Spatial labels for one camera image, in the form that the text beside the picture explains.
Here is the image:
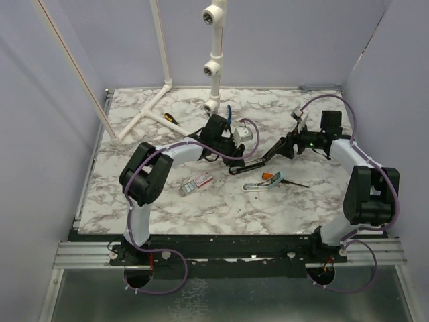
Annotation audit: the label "red white staple box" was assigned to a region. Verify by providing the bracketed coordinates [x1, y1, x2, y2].
[180, 172, 213, 197]

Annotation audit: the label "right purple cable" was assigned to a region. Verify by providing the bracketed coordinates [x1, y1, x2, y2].
[296, 93, 402, 294]

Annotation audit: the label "yellow black screwdriver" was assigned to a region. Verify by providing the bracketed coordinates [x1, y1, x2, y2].
[164, 113, 179, 125]

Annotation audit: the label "black stapler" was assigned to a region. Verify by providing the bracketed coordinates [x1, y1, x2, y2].
[229, 137, 286, 175]

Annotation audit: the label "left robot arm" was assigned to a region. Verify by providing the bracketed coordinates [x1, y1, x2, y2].
[119, 115, 245, 265]

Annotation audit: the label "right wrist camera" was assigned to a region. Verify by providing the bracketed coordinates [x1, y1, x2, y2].
[291, 107, 308, 133]

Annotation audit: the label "blue handled pliers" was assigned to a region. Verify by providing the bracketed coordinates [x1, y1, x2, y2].
[227, 104, 232, 125]

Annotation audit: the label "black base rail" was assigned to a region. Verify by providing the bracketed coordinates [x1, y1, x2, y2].
[68, 231, 349, 279]

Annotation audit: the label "white pvc pipe frame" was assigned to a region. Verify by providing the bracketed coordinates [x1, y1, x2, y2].
[33, 0, 229, 145]

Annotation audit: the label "aluminium frame rail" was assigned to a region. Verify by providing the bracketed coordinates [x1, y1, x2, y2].
[36, 89, 113, 322]

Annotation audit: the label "orange handled screwdriver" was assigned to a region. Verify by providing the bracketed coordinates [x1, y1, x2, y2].
[261, 172, 309, 188]

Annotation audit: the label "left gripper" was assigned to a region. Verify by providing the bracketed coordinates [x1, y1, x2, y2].
[212, 133, 245, 167]

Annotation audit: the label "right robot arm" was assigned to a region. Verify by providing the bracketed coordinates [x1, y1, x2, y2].
[278, 110, 400, 262]

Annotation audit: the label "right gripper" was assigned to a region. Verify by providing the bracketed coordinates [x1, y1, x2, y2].
[275, 121, 325, 160]

